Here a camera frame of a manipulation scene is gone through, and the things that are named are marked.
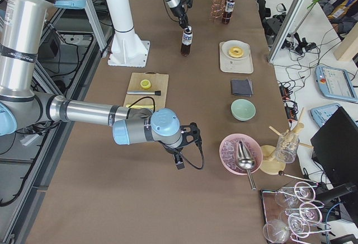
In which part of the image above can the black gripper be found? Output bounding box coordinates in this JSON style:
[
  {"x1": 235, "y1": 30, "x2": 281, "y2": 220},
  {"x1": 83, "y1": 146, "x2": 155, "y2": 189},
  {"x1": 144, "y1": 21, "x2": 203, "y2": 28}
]
[
  {"x1": 164, "y1": 122, "x2": 202, "y2": 157},
  {"x1": 176, "y1": 0, "x2": 193, "y2": 31}
]

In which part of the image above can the tea bottle white cap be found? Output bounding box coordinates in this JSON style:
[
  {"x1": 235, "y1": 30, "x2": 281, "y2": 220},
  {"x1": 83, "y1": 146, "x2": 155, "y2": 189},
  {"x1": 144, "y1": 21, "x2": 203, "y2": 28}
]
[{"x1": 181, "y1": 28, "x2": 193, "y2": 56}]

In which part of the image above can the tea bottle in rack left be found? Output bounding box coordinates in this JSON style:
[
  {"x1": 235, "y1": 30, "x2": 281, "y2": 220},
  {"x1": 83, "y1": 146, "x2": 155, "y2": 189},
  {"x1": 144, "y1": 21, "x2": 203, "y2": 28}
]
[{"x1": 222, "y1": 0, "x2": 235, "y2": 24}]

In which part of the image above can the cream serving tray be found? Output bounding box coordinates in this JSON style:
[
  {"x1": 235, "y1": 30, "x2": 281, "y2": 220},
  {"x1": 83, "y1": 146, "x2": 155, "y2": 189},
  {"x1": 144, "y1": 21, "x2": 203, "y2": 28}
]
[{"x1": 219, "y1": 41, "x2": 253, "y2": 74}]

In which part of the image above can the black tray with wine glasses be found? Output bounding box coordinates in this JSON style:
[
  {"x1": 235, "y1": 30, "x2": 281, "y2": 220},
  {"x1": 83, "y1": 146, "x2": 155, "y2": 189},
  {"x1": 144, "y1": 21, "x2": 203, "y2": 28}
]
[{"x1": 260, "y1": 180, "x2": 331, "y2": 243}]

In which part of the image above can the pink bowl of ice cubes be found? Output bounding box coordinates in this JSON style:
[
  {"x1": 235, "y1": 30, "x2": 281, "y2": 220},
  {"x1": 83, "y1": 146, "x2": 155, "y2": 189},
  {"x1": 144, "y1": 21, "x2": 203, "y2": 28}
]
[{"x1": 219, "y1": 133, "x2": 263, "y2": 175}]

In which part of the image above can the white plate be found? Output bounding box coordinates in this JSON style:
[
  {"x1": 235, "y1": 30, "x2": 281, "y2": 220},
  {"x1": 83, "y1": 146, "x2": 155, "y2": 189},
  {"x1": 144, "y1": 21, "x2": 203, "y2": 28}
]
[{"x1": 222, "y1": 40, "x2": 250, "y2": 60}]

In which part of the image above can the steel muddler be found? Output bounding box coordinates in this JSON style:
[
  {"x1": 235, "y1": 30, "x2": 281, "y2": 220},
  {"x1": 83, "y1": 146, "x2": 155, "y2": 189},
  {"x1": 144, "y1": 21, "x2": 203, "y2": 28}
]
[{"x1": 126, "y1": 90, "x2": 162, "y2": 96}]

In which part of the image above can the glazed donut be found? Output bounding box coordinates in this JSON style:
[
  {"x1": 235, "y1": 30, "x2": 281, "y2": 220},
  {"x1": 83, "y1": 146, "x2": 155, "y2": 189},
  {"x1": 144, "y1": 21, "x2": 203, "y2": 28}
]
[{"x1": 228, "y1": 46, "x2": 244, "y2": 58}]

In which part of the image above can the green bowl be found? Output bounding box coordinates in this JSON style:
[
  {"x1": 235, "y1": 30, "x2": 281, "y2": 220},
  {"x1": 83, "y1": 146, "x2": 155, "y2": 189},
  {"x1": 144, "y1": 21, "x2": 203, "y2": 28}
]
[{"x1": 230, "y1": 99, "x2": 256, "y2": 121}]

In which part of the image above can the metal ice scoop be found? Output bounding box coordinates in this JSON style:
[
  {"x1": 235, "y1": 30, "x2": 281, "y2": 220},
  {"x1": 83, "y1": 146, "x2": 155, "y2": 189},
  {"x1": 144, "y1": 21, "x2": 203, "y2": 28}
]
[{"x1": 235, "y1": 140, "x2": 256, "y2": 190}]

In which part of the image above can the yellow plastic knife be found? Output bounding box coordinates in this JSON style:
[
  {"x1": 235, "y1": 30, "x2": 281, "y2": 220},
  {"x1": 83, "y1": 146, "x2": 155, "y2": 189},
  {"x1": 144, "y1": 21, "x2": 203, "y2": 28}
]
[{"x1": 125, "y1": 104, "x2": 154, "y2": 109}]

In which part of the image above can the wooden cutting board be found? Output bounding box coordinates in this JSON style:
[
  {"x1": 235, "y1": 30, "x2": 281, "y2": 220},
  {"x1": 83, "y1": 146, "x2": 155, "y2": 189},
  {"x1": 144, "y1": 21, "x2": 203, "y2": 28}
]
[{"x1": 123, "y1": 73, "x2": 169, "y2": 110}]

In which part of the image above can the half lemon slice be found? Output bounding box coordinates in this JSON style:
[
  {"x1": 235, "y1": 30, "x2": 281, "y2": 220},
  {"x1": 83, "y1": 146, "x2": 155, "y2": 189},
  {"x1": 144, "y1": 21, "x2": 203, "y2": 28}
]
[{"x1": 140, "y1": 79, "x2": 152, "y2": 90}]

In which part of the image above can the grey folded cloth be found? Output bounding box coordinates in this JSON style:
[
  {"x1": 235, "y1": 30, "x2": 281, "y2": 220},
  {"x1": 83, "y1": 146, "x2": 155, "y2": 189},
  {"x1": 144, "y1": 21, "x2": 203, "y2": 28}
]
[{"x1": 230, "y1": 79, "x2": 253, "y2": 97}]

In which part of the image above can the black laptop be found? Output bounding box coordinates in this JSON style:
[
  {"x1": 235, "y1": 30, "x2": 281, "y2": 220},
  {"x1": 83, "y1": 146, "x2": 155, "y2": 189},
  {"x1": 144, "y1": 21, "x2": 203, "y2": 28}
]
[{"x1": 310, "y1": 107, "x2": 357, "y2": 186}]

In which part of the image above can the teach pendant tablet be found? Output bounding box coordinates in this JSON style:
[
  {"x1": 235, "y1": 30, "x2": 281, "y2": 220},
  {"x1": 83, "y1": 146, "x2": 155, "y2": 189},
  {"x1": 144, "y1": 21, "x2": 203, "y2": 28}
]
[{"x1": 315, "y1": 65, "x2": 357, "y2": 103}]

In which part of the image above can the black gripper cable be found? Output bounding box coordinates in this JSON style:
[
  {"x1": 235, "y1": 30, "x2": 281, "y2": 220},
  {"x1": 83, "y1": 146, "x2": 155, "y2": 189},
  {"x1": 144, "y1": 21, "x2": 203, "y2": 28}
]
[{"x1": 178, "y1": 140, "x2": 205, "y2": 170}]

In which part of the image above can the copper wire bottle rack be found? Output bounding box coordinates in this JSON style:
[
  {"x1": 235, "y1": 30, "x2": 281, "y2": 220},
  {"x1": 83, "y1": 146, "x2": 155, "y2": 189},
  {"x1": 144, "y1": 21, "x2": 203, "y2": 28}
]
[{"x1": 210, "y1": 0, "x2": 225, "y2": 24}]

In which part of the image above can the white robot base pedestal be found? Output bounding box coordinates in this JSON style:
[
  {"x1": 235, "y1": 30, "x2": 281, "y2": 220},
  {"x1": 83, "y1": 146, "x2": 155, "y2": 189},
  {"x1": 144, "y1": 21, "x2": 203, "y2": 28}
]
[{"x1": 106, "y1": 0, "x2": 150, "y2": 68}]

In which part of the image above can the aluminium frame post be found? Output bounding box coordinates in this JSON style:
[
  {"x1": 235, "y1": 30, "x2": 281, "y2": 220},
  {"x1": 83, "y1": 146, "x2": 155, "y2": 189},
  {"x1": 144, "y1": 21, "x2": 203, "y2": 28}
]
[{"x1": 267, "y1": 0, "x2": 304, "y2": 64}]

